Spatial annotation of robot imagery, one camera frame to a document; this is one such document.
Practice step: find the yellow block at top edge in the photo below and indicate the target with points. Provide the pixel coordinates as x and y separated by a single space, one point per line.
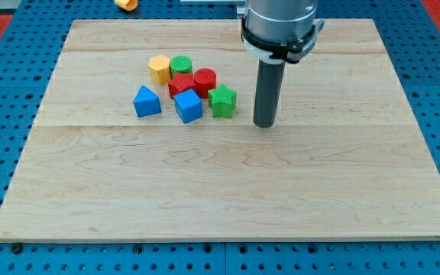
127 5

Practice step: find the green cylinder block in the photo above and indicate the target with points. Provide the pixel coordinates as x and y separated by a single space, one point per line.
180 64

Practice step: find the wooden board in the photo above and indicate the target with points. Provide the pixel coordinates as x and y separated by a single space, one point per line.
344 161

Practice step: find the red cylinder block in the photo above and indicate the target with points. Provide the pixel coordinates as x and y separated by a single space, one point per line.
205 80

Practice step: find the red star block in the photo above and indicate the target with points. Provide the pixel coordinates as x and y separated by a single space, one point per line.
180 83

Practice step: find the blue triangle block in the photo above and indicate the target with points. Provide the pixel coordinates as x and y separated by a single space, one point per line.
146 102

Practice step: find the blue cube block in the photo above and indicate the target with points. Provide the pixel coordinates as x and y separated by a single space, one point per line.
188 106

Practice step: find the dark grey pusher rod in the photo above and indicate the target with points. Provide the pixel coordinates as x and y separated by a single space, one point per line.
269 82

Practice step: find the green star block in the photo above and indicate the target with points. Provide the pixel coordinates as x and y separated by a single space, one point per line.
222 101

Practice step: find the yellow hexagon block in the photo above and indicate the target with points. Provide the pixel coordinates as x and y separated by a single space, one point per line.
159 68

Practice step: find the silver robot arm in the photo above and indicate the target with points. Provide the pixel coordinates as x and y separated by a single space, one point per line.
280 31

